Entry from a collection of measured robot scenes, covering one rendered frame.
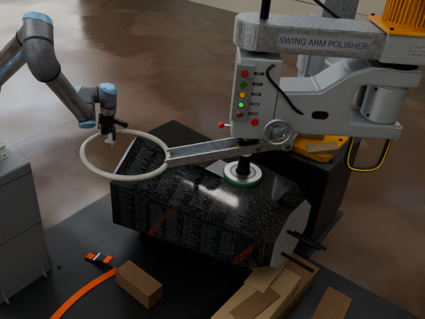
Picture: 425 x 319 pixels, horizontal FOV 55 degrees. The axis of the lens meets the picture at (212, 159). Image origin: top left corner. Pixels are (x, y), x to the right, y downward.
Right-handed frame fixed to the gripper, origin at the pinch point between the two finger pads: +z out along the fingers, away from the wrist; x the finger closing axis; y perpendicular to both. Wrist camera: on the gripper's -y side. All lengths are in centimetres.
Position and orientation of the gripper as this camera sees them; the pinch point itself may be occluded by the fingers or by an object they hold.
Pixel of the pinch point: (111, 142)
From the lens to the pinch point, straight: 251.9
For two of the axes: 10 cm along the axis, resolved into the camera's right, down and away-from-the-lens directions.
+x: 4.9, 5.4, -6.8
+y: -8.6, 1.8, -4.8
